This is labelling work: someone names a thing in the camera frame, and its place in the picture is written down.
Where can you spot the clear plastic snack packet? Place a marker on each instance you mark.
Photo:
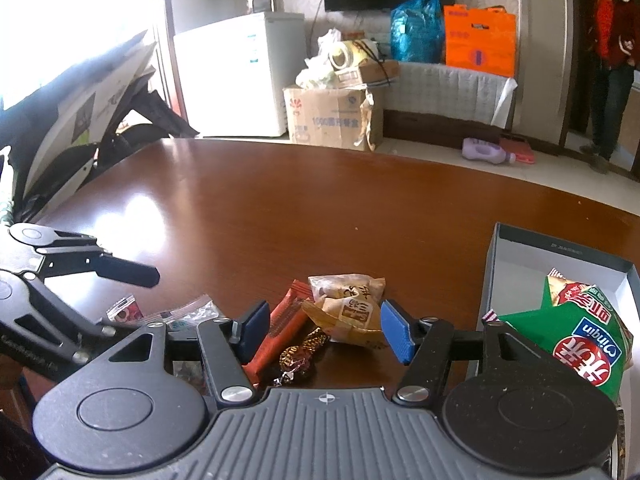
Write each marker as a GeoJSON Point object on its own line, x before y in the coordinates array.
{"type": "Point", "coordinates": [185, 312]}

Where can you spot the red book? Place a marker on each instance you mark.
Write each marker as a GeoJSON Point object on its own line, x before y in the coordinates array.
{"type": "Point", "coordinates": [522, 150]}

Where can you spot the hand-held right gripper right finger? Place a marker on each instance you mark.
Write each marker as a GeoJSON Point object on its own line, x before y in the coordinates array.
{"type": "Point", "coordinates": [397, 332]}

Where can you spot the dark wooden cabinet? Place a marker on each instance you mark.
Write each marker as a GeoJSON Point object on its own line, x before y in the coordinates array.
{"type": "Point", "coordinates": [435, 127]}

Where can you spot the white quilted cloth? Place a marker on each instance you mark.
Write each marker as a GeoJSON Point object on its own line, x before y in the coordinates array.
{"type": "Point", "coordinates": [450, 90]}

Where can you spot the small flat cardboard box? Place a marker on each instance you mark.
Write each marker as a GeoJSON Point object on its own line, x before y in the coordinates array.
{"type": "Point", "coordinates": [372, 72]}

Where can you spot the purple plastic bottle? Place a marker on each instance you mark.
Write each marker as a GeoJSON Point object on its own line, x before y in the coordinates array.
{"type": "Point", "coordinates": [482, 152]}

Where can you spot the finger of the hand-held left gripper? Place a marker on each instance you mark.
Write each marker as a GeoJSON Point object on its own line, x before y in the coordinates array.
{"type": "Point", "coordinates": [127, 272]}
{"type": "Point", "coordinates": [60, 320]}

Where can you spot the orange shopping bag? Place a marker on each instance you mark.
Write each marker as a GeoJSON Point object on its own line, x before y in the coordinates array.
{"type": "Point", "coordinates": [480, 42]}

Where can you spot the green snack bag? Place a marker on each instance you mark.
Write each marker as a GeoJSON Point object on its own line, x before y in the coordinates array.
{"type": "Point", "coordinates": [575, 330]}

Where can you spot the large brown cardboard box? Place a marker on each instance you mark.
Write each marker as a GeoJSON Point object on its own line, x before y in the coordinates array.
{"type": "Point", "coordinates": [327, 120]}

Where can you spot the white plastic bag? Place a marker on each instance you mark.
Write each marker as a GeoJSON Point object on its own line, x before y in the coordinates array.
{"type": "Point", "coordinates": [315, 72]}

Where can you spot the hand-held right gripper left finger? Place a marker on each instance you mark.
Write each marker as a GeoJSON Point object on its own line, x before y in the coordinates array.
{"type": "Point", "coordinates": [252, 332]}

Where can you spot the blue plastic bag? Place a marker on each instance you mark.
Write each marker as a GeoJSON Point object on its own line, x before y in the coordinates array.
{"type": "Point", "coordinates": [417, 30]}

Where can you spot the small red snack packet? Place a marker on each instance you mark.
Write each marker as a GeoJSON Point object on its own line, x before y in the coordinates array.
{"type": "Point", "coordinates": [122, 308]}

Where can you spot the beige tape roll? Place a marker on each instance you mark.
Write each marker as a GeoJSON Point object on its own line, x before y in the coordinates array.
{"type": "Point", "coordinates": [345, 55]}

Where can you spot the white and black scooter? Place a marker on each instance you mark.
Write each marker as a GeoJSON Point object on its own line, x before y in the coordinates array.
{"type": "Point", "coordinates": [75, 125]}

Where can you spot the orange-red snack bar packet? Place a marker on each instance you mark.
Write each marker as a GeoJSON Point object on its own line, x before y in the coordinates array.
{"type": "Point", "coordinates": [282, 322]}

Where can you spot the dark jar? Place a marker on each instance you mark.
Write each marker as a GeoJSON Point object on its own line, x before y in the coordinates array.
{"type": "Point", "coordinates": [260, 2]}

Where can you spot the brown and gold candy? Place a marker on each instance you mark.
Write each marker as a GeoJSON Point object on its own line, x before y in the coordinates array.
{"type": "Point", "coordinates": [300, 355]}

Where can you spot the white chest freezer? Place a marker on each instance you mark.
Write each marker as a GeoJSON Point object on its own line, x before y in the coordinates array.
{"type": "Point", "coordinates": [235, 80]}

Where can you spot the grey and white cardboard box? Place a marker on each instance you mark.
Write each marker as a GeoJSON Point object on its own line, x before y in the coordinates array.
{"type": "Point", "coordinates": [520, 265]}

